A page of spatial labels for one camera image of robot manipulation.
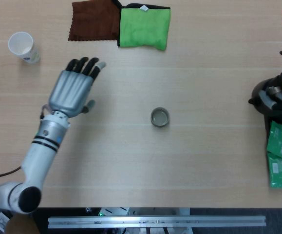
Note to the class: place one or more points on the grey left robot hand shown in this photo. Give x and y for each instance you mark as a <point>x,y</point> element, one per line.
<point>70,90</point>

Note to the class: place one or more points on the black teapot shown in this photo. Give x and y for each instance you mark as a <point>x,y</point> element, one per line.
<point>260,86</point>

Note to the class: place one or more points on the small grey cup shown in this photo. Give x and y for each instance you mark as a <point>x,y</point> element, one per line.
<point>159,117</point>

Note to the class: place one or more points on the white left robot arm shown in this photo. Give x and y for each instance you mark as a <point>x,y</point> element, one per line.
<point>38,156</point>

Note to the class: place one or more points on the white floral paper cup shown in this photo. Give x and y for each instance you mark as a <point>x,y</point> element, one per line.
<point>21,46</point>

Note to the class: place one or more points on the brown cloth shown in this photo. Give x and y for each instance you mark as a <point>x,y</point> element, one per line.
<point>94,22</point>

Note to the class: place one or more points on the green cloth with black trim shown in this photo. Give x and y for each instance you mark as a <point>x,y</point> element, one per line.
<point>143,29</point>

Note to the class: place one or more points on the orange stool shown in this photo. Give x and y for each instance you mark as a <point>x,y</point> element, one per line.
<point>21,225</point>

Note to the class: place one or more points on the white floor socket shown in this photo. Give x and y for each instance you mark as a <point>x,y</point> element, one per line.
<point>0,221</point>

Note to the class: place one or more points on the aluminium rail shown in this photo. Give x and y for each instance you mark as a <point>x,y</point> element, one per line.
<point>155,221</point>

